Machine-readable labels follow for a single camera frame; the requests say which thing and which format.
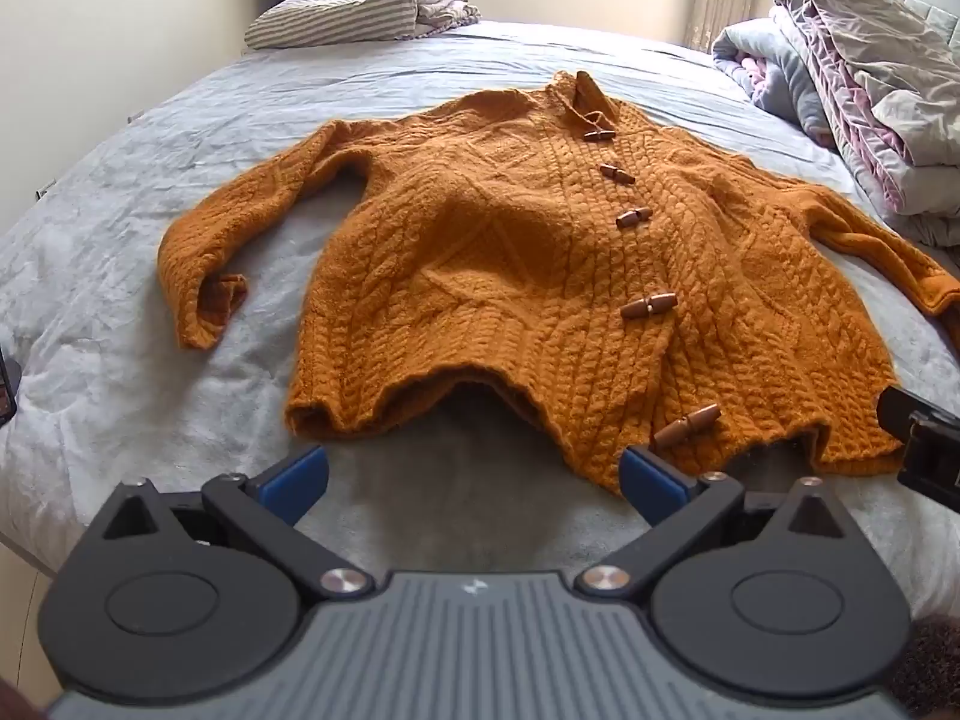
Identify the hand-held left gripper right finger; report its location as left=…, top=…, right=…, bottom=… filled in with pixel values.
left=576, top=445, right=853, bottom=604

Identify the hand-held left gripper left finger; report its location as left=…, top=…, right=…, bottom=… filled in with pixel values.
left=101, top=444, right=377, bottom=602

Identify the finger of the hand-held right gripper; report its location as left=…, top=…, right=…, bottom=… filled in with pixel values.
left=876, top=385, right=960, bottom=500

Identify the orange knit cardigan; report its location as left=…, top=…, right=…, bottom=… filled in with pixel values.
left=156, top=70, right=960, bottom=497

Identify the dark brown fuzzy cloth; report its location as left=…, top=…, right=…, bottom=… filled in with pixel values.
left=889, top=613, right=960, bottom=720

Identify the bed with grey sheet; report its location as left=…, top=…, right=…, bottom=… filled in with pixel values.
left=0, top=16, right=960, bottom=691

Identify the dark object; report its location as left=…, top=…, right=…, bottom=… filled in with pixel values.
left=0, top=349, right=20, bottom=422

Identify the grey and pink quilt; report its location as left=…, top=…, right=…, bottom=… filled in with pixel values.
left=772, top=0, right=960, bottom=247

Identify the blue-grey fleece blanket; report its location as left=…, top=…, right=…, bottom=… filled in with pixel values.
left=711, top=15, right=845, bottom=149

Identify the striped pillow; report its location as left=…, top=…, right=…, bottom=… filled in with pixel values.
left=244, top=0, right=421, bottom=52

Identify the folded floral quilt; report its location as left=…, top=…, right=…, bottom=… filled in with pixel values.
left=382, top=0, right=482, bottom=37

